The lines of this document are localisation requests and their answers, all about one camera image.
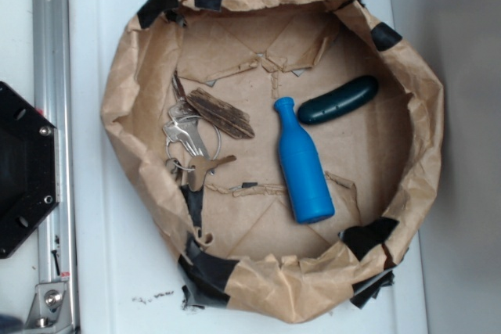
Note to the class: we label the blue plastic bottle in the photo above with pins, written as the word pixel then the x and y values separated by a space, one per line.
pixel 308 191

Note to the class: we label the brown bark wood piece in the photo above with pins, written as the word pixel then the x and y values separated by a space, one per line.
pixel 226 117

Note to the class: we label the brass key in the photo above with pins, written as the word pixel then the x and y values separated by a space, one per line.
pixel 199 166

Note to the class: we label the silver key bunch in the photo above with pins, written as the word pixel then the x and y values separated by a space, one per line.
pixel 183 127

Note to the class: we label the dark green toy cucumber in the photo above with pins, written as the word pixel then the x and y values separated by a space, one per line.
pixel 340 101

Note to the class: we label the white tray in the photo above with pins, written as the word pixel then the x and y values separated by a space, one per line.
pixel 127 278

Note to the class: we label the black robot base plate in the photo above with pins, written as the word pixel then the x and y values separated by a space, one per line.
pixel 28 170

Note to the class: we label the aluminium frame rail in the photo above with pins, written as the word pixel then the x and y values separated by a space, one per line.
pixel 57 258

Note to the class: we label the metal corner bracket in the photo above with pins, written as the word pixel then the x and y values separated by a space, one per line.
pixel 50 309

